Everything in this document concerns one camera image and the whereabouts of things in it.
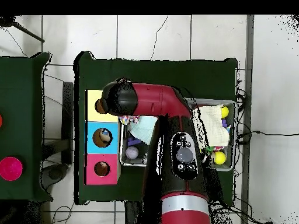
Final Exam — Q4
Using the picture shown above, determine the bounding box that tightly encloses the cream waffle cloth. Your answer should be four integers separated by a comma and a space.
192, 104, 231, 149

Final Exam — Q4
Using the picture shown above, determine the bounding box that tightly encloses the purple toy block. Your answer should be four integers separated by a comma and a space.
127, 136, 142, 146

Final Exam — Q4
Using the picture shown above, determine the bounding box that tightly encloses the mint waffle cloth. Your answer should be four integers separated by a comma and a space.
128, 115, 159, 145

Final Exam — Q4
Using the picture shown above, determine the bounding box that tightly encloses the multicoloured patterned cloth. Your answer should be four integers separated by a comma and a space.
119, 114, 141, 126

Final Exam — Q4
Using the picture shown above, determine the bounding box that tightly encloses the wooden box with three holes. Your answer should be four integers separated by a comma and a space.
84, 89, 123, 186

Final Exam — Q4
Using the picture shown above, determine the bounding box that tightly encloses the green cloth side table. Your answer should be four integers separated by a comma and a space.
0, 52, 52, 202

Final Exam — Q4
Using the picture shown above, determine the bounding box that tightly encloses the black stand pole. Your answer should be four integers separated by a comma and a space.
0, 16, 46, 44

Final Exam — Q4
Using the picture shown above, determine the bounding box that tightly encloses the pink round disc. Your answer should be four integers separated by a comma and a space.
0, 156, 23, 182

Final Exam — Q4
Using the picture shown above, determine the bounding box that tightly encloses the white baseball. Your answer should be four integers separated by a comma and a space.
125, 146, 140, 160

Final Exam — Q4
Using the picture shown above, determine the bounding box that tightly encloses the yellow ball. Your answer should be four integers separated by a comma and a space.
213, 151, 227, 165

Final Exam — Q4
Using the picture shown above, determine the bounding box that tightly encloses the grey round base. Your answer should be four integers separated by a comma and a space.
41, 163, 69, 190

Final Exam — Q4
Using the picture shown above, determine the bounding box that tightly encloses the shallow clear mesh bin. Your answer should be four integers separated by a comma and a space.
119, 97, 237, 172

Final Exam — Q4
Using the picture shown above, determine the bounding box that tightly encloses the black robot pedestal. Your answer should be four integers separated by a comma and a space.
124, 201, 145, 224

